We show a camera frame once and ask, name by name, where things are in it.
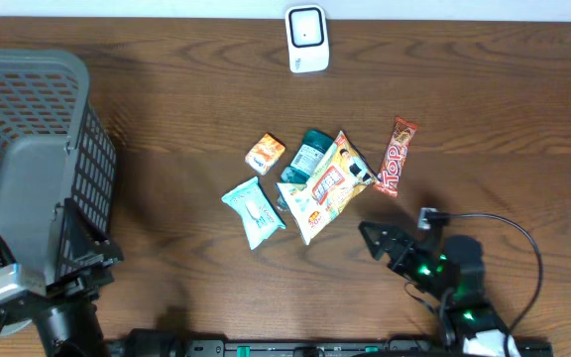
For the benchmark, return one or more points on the grey plastic basket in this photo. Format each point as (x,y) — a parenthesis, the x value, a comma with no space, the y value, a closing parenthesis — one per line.
(53,146)

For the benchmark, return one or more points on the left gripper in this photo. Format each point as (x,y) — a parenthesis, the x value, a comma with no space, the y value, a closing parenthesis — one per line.
(84,282)

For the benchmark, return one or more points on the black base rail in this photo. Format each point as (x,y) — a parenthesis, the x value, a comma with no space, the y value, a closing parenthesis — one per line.
(217,348)

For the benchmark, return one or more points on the blue mouthwash bottle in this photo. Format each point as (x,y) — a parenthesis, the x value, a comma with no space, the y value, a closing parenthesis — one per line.
(313,147)

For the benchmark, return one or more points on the yellow snack bag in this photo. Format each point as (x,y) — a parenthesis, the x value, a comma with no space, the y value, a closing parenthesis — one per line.
(341,175)

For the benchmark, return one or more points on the teal wet wipes pack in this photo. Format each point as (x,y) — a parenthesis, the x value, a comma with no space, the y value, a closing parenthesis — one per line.
(259,218)

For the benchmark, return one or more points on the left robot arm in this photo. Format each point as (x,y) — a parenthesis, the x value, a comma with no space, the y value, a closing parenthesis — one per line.
(73,348)

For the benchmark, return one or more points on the white barcode scanner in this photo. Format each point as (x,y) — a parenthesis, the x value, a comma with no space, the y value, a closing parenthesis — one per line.
(307,39)

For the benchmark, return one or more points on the small orange snack packet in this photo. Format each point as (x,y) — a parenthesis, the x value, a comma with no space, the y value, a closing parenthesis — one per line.
(264,154)

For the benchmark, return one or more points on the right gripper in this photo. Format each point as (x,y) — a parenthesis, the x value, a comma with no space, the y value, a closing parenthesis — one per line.
(387,244)

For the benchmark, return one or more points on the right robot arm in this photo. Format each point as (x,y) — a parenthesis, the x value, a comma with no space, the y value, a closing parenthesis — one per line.
(452,271)

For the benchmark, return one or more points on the red Top chocolate bar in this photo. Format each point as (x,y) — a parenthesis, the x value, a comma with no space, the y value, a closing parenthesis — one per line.
(395,155)

